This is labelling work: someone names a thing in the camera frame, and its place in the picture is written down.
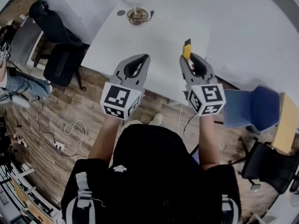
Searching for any black high-back office chair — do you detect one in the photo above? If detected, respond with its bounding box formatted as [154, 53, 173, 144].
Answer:
[28, 0, 91, 91]

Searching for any coiled brown lamp cable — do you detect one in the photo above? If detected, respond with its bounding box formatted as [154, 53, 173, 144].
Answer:
[128, 10, 155, 26]

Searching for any person's black shirt torso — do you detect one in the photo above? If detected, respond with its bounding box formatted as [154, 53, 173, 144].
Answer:
[60, 124, 242, 224]

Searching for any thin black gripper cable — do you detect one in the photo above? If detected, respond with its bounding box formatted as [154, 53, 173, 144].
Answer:
[184, 112, 196, 133]

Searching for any white floor cable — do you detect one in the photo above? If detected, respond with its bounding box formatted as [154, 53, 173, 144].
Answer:
[64, 119, 87, 154]

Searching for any yellow utility knife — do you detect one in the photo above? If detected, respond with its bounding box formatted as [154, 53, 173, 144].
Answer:
[182, 39, 192, 64]

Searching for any dark side desk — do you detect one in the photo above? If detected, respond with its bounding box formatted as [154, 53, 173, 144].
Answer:
[10, 15, 44, 65]

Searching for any light wooden table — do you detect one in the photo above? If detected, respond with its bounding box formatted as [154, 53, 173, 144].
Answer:
[271, 92, 299, 154]

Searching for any person's right forearm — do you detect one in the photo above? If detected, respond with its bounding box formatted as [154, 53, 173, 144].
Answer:
[198, 114, 221, 171]

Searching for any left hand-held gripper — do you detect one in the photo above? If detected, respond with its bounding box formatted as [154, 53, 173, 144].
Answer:
[100, 54, 151, 121]

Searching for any blue chair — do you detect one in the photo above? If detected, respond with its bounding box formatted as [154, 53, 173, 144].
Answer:
[223, 85, 281, 135]

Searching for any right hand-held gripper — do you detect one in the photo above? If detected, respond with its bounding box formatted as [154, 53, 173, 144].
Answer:
[179, 53, 226, 118]

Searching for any thin white hanging cable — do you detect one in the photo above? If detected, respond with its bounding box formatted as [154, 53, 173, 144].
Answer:
[178, 103, 187, 144]

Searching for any person's left forearm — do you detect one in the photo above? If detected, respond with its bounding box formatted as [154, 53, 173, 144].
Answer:
[88, 117, 122, 164]

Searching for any black mesh office chair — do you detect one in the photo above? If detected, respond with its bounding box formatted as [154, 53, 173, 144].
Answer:
[237, 136, 299, 195]

